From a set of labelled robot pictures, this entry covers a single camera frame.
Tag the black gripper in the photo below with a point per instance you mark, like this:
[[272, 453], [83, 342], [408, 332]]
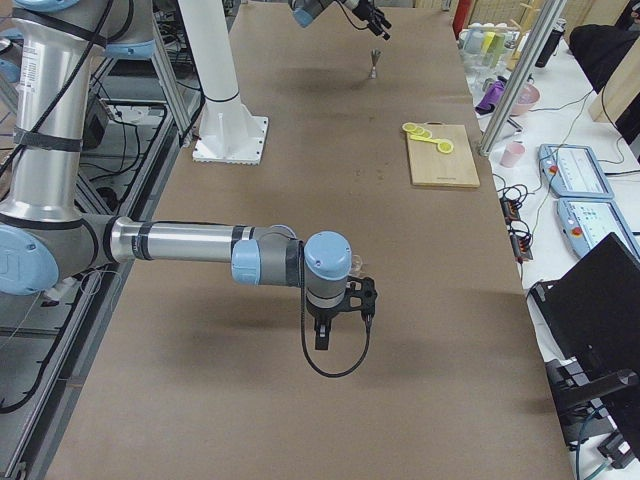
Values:
[[320, 319], [371, 21]]

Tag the steel jigger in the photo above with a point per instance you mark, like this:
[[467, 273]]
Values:
[[375, 56]]

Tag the clear glass measuring cup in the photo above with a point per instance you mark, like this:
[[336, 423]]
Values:
[[357, 264]]

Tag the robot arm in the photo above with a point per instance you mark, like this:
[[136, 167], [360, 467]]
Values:
[[306, 11], [45, 238]]

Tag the green cup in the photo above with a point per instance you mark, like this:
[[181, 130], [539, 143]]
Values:
[[493, 46]]

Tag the pink cup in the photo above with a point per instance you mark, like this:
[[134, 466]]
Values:
[[513, 152]]

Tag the purple cloth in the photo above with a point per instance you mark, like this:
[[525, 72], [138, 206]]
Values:
[[491, 98]]

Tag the yellow plastic spoon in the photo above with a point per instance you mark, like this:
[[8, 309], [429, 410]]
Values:
[[430, 140]]

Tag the lemon slice on spoon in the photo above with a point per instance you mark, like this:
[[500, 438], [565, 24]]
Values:
[[445, 147]]

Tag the wooden cutting board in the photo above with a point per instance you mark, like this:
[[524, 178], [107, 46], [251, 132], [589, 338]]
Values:
[[430, 168]]

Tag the pink bowl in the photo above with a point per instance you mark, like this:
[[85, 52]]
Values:
[[528, 98]]

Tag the black bottle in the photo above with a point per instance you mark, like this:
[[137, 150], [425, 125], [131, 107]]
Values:
[[551, 43]]

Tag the upper teach pendant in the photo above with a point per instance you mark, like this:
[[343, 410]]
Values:
[[573, 171]]

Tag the teach pendant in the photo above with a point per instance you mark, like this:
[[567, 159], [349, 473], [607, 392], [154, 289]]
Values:
[[585, 222], [573, 171]]

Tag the lower teach pendant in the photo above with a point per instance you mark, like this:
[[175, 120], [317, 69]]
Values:
[[585, 222]]

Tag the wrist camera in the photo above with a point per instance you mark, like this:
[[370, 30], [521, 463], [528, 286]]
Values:
[[361, 296]]

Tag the aluminium frame post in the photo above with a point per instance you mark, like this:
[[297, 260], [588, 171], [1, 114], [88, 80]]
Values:
[[536, 40]]

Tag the white pedestal column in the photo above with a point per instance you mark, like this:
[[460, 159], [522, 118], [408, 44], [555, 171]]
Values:
[[228, 132]]

